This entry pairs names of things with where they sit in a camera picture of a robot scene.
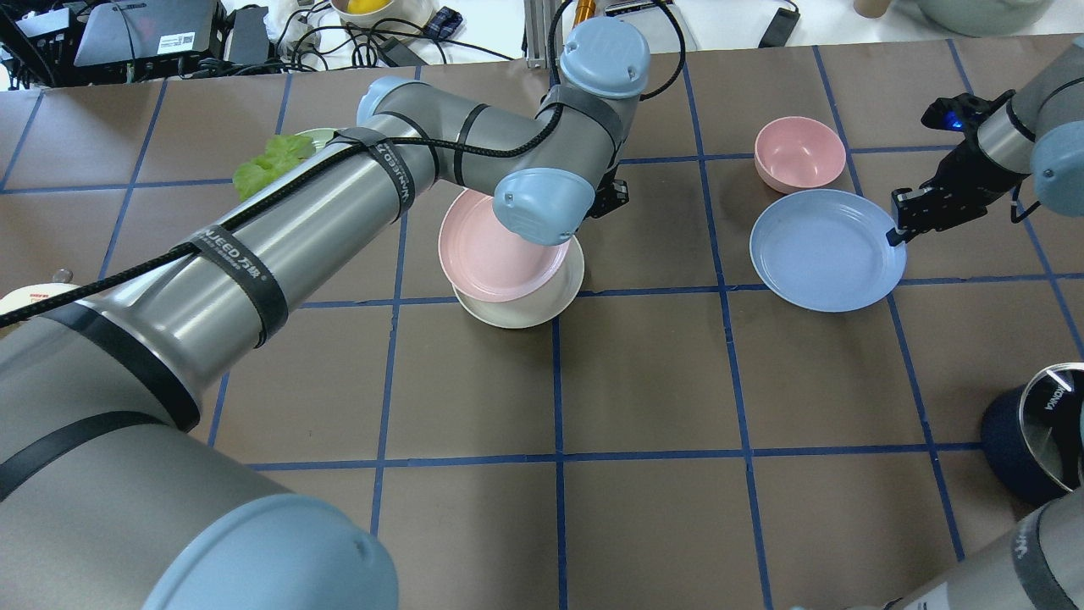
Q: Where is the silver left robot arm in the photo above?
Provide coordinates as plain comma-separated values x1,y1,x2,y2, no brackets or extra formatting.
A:
1,17,650,609

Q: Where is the black power adapter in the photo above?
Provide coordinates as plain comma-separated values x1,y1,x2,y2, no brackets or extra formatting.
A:
758,8,801,47

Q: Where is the blue plate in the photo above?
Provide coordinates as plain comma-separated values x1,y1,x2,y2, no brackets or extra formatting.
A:
749,189,909,313

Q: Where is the pink bowl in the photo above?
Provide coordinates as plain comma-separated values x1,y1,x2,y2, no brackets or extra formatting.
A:
754,116,847,194

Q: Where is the yellow toy ball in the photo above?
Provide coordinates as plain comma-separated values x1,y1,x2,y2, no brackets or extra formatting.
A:
345,0,392,15

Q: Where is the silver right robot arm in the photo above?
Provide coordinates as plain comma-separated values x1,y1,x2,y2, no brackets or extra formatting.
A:
886,37,1083,247

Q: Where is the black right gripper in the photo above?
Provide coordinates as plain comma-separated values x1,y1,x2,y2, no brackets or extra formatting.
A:
886,90,1017,247

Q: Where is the light green plate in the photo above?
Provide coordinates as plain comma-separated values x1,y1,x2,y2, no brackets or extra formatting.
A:
296,128,336,152

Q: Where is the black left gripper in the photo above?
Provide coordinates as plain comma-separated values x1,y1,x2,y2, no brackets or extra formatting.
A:
588,166,628,219

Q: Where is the cream plate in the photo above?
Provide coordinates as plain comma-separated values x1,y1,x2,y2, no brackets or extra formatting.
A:
453,238,586,330

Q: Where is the white toaster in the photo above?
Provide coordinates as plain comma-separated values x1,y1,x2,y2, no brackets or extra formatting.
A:
1,268,78,315

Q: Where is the aluminium frame post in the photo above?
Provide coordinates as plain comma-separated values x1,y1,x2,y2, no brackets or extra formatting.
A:
522,0,564,69

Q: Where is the pink plate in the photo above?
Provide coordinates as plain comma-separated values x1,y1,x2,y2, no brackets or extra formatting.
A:
438,189,572,302

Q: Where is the beige bowl with toys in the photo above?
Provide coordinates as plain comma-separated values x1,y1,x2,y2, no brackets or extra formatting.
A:
330,1,437,28

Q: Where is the green lettuce leaf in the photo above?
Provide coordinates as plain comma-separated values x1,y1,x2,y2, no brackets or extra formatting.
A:
232,135,317,202

